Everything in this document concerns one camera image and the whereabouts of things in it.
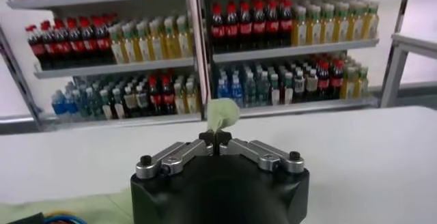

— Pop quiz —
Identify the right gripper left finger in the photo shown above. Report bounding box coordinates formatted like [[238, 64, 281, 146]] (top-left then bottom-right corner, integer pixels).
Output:
[[135, 131, 217, 180]]

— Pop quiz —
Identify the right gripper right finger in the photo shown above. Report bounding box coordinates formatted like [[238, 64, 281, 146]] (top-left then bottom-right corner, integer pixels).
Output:
[[216, 131, 306, 175]]

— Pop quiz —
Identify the light green t-shirt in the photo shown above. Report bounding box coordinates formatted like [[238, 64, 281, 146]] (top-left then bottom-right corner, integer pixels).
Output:
[[0, 98, 241, 224]]

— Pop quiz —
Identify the small red cap cola bottle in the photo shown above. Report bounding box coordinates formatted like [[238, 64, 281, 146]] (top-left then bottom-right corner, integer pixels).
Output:
[[149, 76, 163, 115], [317, 61, 330, 102], [329, 59, 344, 100], [161, 75, 175, 115]]

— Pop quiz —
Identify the small dark bottle white label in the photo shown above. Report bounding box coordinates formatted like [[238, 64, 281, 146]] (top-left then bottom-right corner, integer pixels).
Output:
[[281, 72, 295, 105], [113, 87, 126, 120], [101, 89, 115, 120], [269, 73, 282, 106]]

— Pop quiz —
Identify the small green water bottle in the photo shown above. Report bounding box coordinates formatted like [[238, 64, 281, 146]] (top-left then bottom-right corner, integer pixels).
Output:
[[243, 72, 257, 107], [78, 87, 91, 119], [256, 71, 270, 107], [89, 87, 103, 120]]

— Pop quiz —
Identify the small blue drink bottle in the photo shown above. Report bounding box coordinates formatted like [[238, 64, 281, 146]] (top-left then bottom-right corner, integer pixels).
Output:
[[230, 76, 244, 107], [217, 78, 231, 100], [66, 88, 80, 116], [51, 90, 68, 117]]

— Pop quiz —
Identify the metal shelf rack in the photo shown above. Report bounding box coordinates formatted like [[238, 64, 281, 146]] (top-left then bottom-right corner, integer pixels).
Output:
[[194, 0, 416, 119], [0, 0, 211, 132]]

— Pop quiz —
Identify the yellow drink bottle green cap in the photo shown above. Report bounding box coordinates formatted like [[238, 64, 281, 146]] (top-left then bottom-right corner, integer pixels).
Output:
[[148, 19, 166, 61], [362, 2, 380, 40], [333, 3, 348, 44], [175, 15, 193, 59], [306, 5, 321, 46], [347, 2, 363, 42], [121, 23, 139, 64], [320, 3, 335, 44], [292, 5, 308, 47], [108, 23, 126, 65], [135, 20, 153, 62], [163, 17, 179, 60]]

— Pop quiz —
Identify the blue and orange cable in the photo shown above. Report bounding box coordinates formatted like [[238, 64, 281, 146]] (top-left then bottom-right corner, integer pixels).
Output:
[[43, 210, 88, 224]]

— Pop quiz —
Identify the white metal frame table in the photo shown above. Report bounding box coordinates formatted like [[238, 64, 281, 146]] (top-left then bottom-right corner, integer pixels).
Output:
[[380, 32, 437, 109]]

